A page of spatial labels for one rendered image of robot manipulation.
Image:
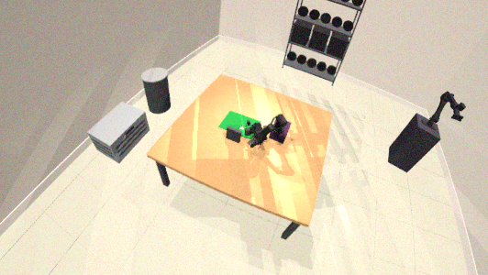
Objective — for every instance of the green circuit board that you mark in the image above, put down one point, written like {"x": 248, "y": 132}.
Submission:
{"x": 236, "y": 120}

